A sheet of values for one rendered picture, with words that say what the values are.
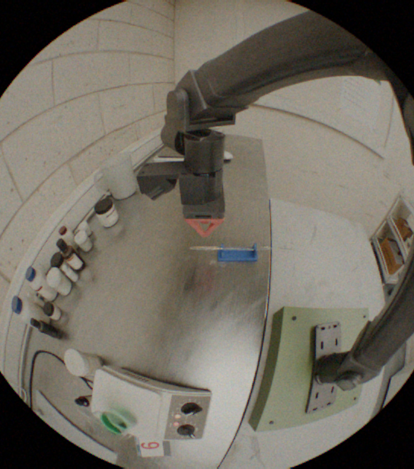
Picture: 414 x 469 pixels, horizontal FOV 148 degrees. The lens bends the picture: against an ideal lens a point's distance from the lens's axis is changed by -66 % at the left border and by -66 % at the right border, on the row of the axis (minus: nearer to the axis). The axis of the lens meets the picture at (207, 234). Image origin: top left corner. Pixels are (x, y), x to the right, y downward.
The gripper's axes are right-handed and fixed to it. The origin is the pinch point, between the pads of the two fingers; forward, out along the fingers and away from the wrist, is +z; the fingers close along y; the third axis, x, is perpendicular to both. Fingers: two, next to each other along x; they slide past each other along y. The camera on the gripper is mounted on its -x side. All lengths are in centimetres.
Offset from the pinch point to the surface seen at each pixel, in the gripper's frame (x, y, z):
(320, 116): 78, -90, -19
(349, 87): 102, -91, -59
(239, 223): 9.8, -10.1, 9.9
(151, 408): -7.1, 35.7, -0.9
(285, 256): 21.6, 1.5, 9.3
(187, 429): -1.8, 40.4, 1.1
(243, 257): 9.3, 2.4, 8.3
